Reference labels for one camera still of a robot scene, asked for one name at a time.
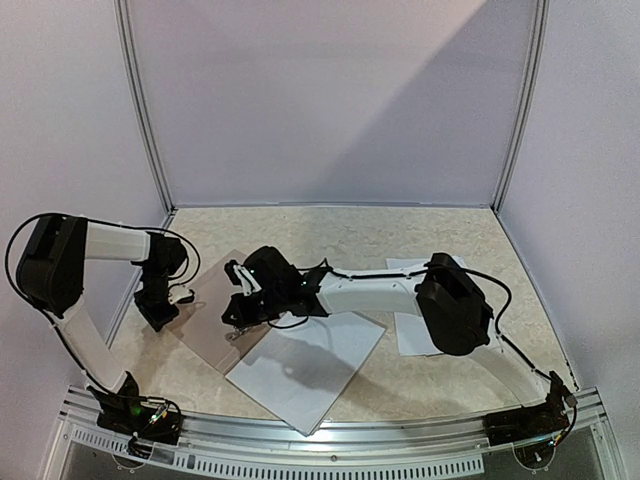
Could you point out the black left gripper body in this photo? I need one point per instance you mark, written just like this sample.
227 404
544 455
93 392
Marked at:
150 300

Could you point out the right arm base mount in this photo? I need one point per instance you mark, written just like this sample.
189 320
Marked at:
535 422

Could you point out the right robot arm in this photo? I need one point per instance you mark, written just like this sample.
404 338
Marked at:
461 309

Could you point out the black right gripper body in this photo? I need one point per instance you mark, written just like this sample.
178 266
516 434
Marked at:
242 305

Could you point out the aluminium front rail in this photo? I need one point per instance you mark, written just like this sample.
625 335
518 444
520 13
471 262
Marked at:
437 434

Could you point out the brown paper folder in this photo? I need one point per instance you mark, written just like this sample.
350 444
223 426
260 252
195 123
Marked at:
199 325

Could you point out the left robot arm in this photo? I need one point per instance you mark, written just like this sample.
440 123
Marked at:
47 264

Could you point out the perforated white cable tray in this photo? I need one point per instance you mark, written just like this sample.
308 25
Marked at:
95 455

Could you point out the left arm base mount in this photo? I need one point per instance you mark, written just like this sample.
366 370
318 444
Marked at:
154 419

